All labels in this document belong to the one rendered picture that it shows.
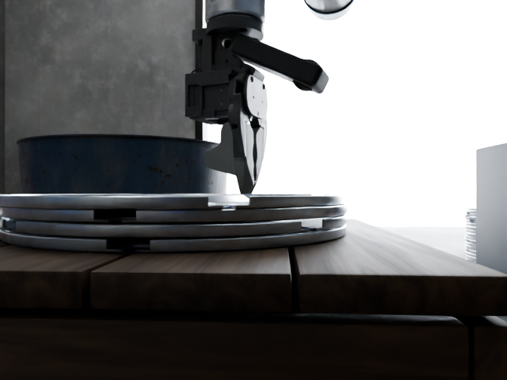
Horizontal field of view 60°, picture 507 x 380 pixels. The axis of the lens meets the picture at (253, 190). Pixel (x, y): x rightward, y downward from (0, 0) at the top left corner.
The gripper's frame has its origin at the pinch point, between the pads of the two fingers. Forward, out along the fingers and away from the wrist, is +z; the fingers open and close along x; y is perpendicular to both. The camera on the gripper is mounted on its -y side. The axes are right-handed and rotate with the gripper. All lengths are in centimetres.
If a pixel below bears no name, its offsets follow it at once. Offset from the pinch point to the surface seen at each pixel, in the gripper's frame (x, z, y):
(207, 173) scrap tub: -23.2, -3.0, 18.1
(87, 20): -309, -176, 305
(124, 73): -321, -120, 268
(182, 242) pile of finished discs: 27.3, 3.3, -6.6
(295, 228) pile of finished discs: 22.1, 2.8, -11.9
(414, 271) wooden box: 28.4, 3.9, -19.3
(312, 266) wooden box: 28.9, 3.9, -14.8
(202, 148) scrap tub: -21.8, -7.4, 18.3
